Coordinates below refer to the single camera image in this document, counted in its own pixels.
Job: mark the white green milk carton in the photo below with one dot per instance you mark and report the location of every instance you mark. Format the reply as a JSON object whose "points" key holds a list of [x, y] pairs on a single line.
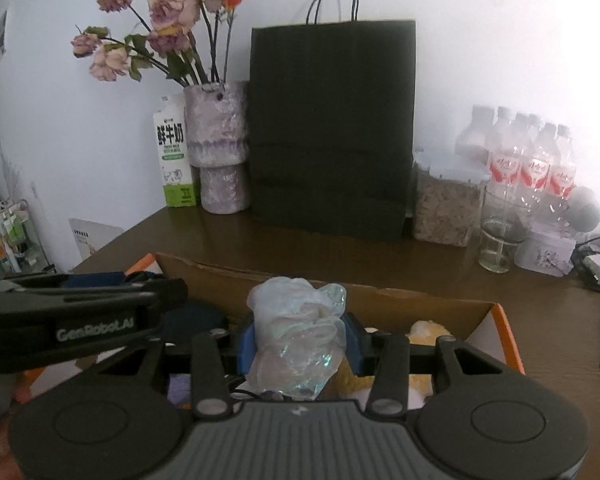
{"points": [[175, 160]]}

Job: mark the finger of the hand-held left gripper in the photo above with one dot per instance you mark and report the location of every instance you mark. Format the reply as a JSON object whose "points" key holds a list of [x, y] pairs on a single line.
{"points": [[95, 280]]}

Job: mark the yellow white plush hamster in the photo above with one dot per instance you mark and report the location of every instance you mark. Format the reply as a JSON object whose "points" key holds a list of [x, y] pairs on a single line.
{"points": [[427, 332]]}

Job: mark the brown wooden desktop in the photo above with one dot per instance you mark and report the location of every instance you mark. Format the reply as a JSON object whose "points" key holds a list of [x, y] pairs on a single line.
{"points": [[280, 255]]}

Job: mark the grey round speaker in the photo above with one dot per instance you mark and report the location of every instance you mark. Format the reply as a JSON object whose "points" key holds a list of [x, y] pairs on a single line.
{"points": [[585, 210]]}

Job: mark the paper wall note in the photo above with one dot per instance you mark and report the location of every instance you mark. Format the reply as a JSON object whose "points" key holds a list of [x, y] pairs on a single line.
{"points": [[0, 37]]}

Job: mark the dried pink rose bouquet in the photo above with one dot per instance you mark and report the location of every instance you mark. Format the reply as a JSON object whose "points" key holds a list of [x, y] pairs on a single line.
{"points": [[170, 15]]}

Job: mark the row of clear water bottles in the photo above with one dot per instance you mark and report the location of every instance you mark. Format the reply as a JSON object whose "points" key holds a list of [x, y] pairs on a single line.
{"points": [[525, 160]]}

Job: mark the clear glass cup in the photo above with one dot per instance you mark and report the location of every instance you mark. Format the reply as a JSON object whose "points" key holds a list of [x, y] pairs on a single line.
{"points": [[500, 240]]}

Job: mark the purple textured vase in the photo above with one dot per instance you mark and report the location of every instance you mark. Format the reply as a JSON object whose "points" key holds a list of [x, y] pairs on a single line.
{"points": [[217, 135]]}

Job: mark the cardboard box with orange edge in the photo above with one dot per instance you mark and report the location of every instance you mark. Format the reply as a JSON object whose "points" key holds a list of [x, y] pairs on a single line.
{"points": [[405, 305]]}

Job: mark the white floral tin box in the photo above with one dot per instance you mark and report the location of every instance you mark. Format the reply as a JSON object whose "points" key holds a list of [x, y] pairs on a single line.
{"points": [[545, 255]]}

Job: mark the small purple packet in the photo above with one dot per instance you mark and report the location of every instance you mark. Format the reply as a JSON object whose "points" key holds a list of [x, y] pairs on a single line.
{"points": [[180, 390]]}

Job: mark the clear cereal jar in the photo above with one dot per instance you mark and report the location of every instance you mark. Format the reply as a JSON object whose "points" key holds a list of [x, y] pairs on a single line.
{"points": [[445, 210]]}

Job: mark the black paper bag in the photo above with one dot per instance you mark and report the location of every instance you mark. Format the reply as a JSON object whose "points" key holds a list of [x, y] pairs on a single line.
{"points": [[330, 125]]}

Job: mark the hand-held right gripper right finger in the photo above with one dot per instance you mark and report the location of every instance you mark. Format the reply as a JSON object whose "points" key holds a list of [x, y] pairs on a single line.
{"points": [[355, 345]]}

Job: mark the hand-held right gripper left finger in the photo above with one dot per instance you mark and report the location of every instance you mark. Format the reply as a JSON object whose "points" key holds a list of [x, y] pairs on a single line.
{"points": [[247, 350]]}

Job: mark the white paper calendar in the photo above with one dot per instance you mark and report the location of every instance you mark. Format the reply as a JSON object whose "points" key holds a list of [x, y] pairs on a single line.
{"points": [[92, 240]]}

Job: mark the clear plastic bag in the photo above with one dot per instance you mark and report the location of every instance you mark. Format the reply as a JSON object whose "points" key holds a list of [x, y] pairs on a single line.
{"points": [[295, 330]]}

